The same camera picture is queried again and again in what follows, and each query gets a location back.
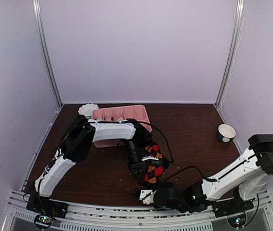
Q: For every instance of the aluminium frame post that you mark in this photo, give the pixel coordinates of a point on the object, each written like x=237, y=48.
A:
x=45, y=52
x=238, y=19

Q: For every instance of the black red argyle sock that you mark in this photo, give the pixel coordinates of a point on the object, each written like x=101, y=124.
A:
x=154, y=168

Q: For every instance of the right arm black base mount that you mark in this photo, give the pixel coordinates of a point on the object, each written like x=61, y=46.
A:
x=231, y=206

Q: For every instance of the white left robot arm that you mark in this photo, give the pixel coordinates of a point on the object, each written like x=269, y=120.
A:
x=76, y=144

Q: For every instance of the right aluminium frame post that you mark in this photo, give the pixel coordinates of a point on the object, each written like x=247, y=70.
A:
x=238, y=19

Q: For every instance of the left aluminium frame post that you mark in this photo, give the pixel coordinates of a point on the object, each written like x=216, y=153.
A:
x=45, y=52

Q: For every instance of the white scalloped ceramic bowl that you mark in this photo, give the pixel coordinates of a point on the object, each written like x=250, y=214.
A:
x=87, y=109

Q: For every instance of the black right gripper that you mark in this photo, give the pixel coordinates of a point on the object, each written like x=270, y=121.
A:
x=167, y=186

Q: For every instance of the white dark blue cup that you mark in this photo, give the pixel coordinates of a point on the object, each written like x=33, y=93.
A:
x=226, y=133

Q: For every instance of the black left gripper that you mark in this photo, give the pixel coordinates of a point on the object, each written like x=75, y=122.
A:
x=136, y=168

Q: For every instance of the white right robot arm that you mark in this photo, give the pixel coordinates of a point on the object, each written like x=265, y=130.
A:
x=232, y=190

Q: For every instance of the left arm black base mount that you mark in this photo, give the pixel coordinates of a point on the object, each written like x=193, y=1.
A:
x=43, y=205

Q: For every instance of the front aluminium rail base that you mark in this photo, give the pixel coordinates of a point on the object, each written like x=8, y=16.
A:
x=85, y=217

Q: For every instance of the pink divided organizer tray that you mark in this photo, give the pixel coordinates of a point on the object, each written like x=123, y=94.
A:
x=137, y=112

